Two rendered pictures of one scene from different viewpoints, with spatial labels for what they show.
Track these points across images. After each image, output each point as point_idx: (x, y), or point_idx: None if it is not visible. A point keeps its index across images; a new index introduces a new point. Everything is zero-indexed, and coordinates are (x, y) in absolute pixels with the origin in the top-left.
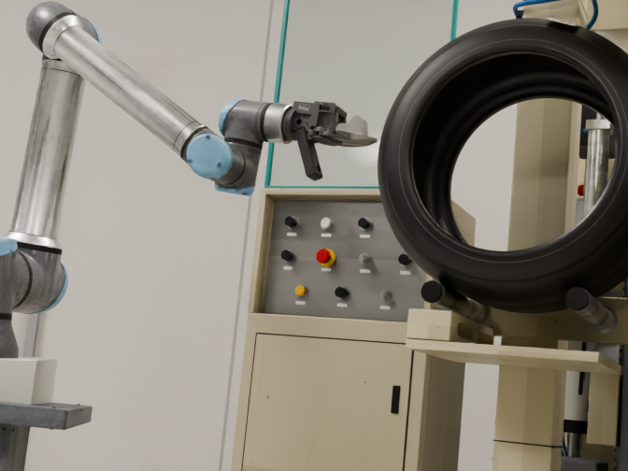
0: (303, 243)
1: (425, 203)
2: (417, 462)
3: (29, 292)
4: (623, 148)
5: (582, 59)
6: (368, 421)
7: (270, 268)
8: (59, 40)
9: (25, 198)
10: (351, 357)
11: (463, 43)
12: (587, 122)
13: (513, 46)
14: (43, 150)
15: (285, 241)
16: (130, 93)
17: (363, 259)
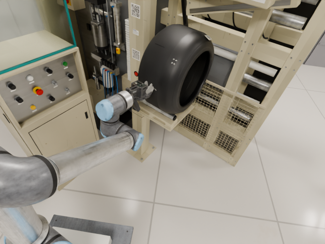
0: (22, 90)
1: None
2: (95, 122)
3: None
4: (210, 68)
5: (211, 49)
6: (81, 124)
7: (11, 108)
8: (60, 183)
9: (30, 232)
10: (69, 114)
11: (193, 54)
12: (116, 5)
13: (202, 52)
14: (26, 214)
15: (11, 94)
16: (110, 156)
17: (57, 84)
